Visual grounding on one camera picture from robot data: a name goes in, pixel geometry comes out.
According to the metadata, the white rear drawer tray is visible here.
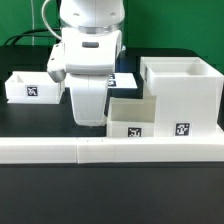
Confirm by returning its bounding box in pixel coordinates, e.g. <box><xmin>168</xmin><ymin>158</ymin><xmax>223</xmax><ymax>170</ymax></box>
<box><xmin>5</xmin><ymin>71</ymin><xmax>65</xmax><ymax>104</ymax></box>

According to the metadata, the white drawer cabinet box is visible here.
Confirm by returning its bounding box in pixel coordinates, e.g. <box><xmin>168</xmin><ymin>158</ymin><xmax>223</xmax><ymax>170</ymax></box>
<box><xmin>140</xmin><ymin>57</ymin><xmax>224</xmax><ymax>137</ymax></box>

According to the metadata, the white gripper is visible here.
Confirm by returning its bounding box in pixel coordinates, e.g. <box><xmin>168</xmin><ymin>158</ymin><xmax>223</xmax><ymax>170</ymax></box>
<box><xmin>66</xmin><ymin>74</ymin><xmax>109</xmax><ymax>126</ymax></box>

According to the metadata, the black cable bundle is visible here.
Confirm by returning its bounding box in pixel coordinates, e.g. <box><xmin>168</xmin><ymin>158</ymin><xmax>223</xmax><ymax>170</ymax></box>
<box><xmin>3</xmin><ymin>28</ymin><xmax>63</xmax><ymax>47</ymax></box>

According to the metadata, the white drawer tray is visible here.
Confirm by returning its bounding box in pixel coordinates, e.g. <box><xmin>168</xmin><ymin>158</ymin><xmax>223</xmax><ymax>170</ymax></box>
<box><xmin>106</xmin><ymin>97</ymin><xmax>156</xmax><ymax>137</ymax></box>
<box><xmin>5</xmin><ymin>71</ymin><xmax>65</xmax><ymax>104</ymax></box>

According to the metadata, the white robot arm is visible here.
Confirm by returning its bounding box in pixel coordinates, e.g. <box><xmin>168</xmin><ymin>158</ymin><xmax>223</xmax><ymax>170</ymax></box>
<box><xmin>47</xmin><ymin>0</ymin><xmax>125</xmax><ymax>126</ymax></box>

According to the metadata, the white fiducial marker sheet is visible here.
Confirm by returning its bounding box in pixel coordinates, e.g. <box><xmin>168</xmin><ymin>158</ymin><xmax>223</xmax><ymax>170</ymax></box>
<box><xmin>108</xmin><ymin>73</ymin><xmax>137</xmax><ymax>89</ymax></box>

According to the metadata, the white front drawer tray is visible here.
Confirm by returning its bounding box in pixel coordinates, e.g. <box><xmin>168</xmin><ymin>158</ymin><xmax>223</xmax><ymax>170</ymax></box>
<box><xmin>106</xmin><ymin>97</ymin><xmax>156</xmax><ymax>137</ymax></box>

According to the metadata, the white L-shaped boundary rail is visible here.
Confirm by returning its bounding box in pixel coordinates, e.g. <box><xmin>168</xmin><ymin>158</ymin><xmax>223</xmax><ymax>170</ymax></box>
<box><xmin>0</xmin><ymin>128</ymin><xmax>224</xmax><ymax>164</ymax></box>

